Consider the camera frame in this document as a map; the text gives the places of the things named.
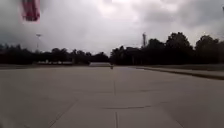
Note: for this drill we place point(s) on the lattice tower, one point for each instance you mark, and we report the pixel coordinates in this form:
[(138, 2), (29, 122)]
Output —
[(144, 39)]

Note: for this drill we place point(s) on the red flag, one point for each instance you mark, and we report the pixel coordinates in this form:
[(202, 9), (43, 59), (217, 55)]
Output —
[(30, 8)]

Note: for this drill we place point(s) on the lamp pole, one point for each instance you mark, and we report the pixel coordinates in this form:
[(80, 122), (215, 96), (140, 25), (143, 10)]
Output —
[(38, 41)]

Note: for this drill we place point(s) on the dark kerb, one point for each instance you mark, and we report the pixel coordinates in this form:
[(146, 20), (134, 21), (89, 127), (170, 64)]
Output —
[(186, 73)]

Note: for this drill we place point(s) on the grey concrete slab pavement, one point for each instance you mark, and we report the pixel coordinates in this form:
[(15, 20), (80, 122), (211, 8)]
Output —
[(100, 96)]

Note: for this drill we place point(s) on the row of dark trees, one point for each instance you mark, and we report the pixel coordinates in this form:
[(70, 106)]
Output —
[(176, 50)]

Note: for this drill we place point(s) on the low pale building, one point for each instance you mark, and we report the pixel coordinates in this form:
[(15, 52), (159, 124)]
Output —
[(99, 64)]

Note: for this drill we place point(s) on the grass strip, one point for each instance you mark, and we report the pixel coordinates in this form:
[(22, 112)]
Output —
[(190, 66)]

